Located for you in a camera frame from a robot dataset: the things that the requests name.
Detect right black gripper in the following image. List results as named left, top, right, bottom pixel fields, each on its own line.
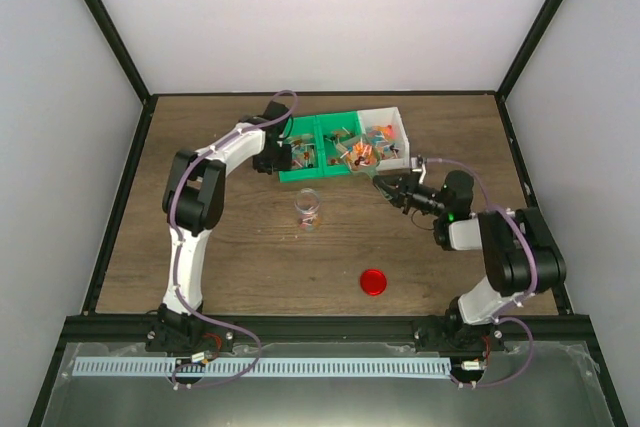
left=374, top=172, right=449, bottom=218

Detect green double candy bin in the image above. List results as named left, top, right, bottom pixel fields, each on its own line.
left=279, top=111, right=362, bottom=183

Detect green plastic scoop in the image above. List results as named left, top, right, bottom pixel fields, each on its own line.
left=337, top=134, right=381, bottom=180

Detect clear plastic jar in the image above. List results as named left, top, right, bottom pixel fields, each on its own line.
left=294, top=188, right=321, bottom=232

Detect red jar lid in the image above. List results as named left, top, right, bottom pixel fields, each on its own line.
left=359, top=269, right=388, bottom=296

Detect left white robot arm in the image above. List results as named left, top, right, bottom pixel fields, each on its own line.
left=161, top=99, right=294, bottom=351

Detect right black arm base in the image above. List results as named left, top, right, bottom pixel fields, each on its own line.
left=412, top=310, right=496, bottom=352

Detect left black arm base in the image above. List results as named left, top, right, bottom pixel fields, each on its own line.
left=146, top=304, right=234, bottom=354

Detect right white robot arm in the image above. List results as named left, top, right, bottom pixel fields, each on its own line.
left=372, top=169, right=567, bottom=350

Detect black aluminium front beam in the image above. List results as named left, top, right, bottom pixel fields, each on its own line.
left=64, top=314, right=591, bottom=346

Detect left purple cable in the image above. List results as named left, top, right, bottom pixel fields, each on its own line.
left=167, top=89, right=299, bottom=391

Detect purple cable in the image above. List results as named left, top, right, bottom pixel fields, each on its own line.
left=424, top=156, right=541, bottom=390
left=167, top=89, right=299, bottom=391

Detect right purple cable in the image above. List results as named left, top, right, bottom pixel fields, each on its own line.
left=424, top=156, right=541, bottom=390

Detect light blue slotted rail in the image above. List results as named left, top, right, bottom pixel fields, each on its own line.
left=71, top=357, right=451, bottom=380

